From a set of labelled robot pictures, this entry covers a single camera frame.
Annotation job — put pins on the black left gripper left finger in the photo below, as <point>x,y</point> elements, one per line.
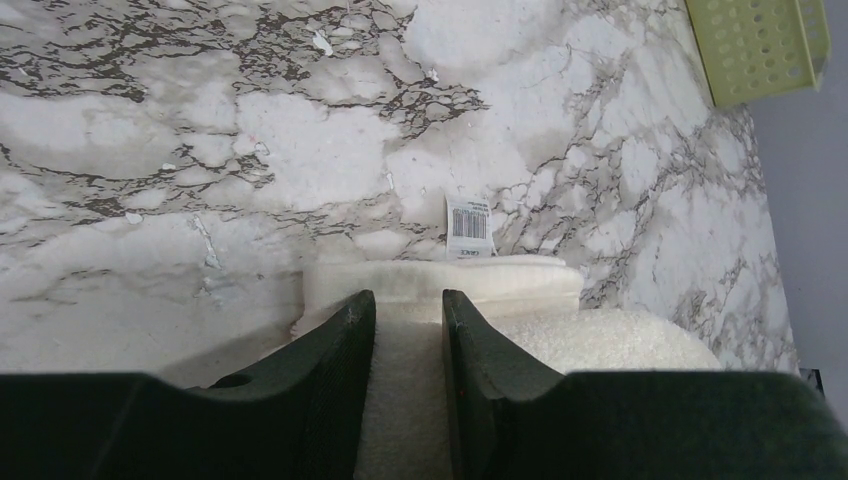
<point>296,414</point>

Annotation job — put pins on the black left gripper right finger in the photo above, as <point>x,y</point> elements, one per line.
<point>629,430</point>

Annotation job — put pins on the light green plastic basket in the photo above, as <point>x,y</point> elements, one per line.
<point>752,49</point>

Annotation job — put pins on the white terry towel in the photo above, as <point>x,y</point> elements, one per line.
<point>532,300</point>

